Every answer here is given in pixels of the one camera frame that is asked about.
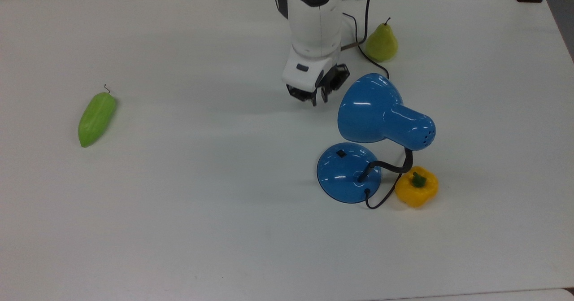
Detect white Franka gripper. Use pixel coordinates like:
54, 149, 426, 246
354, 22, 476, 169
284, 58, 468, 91
282, 45, 351, 107

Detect blue desk lamp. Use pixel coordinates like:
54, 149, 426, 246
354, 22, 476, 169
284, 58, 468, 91
317, 72, 436, 204

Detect yellow-green toy pear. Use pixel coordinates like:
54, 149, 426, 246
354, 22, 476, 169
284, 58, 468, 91
364, 17, 399, 62

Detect yellow toy bell pepper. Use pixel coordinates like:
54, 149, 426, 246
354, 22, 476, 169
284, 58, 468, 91
394, 166, 439, 208

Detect green toy bitter gourd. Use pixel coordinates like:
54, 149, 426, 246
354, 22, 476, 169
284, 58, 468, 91
78, 84, 117, 148

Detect black lamp power cable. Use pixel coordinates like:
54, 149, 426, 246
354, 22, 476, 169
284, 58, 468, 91
342, 0, 403, 210

